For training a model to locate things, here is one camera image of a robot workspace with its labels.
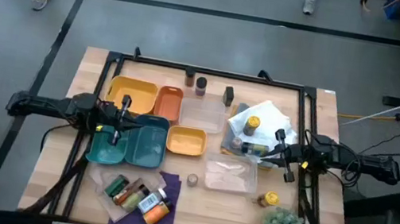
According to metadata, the large yellow plastic bin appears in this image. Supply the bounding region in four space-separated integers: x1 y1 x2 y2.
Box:
103 72 161 118

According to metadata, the black cable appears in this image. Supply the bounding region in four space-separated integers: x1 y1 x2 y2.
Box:
358 121 400 161
38 119 76 157

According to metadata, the yellow cable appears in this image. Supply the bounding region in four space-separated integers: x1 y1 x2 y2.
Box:
337 86 400 128

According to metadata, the white-label spice jar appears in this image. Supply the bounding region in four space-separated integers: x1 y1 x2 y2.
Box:
136 185 169 218

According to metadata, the orange spice jar black lid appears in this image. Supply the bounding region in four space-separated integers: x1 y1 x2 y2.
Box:
142 195 175 224

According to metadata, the small silver-top jar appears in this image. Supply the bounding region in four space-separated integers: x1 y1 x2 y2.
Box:
185 172 200 189

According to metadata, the white cloth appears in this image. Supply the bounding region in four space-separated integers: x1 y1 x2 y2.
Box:
223 94 303 160

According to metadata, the small yellow plastic bin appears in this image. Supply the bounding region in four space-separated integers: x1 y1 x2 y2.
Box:
164 123 210 160

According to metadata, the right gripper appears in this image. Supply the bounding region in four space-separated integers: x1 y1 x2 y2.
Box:
256 126 313 187

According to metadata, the green spice jar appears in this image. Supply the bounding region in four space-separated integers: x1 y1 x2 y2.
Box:
102 172 131 201

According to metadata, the black spice tin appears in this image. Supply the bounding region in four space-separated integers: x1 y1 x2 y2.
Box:
221 85 237 108

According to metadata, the orange plastic bin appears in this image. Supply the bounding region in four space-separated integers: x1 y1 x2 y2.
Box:
151 83 185 125

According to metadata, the orange cable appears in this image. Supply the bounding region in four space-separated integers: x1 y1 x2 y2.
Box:
358 0 374 14

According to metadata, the green plastic bin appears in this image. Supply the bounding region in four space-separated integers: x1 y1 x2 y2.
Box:
83 106 134 168

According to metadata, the purple spice jar dark lid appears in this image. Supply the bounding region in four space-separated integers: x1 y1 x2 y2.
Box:
193 75 208 98

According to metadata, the slim red-orange spice jar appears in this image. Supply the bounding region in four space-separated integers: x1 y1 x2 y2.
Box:
111 177 144 209

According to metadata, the yellow-lid spice jar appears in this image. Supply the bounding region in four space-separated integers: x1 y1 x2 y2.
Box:
242 114 262 138
255 188 282 210

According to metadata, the blue-yellow label spice jar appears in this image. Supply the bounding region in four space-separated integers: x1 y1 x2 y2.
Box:
228 136 272 159

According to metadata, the olive spice jar black lid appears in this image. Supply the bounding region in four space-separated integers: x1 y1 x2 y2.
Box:
119 181 152 216

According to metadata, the blue plastic bin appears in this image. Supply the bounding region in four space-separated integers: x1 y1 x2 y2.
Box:
122 112 173 171

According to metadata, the clear plastic container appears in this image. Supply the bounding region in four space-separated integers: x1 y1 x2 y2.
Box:
200 151 262 197
177 95 229 137

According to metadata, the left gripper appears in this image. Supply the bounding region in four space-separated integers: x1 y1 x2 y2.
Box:
98 91 149 151

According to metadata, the black rig frame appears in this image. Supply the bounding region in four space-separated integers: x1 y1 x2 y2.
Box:
21 32 377 224

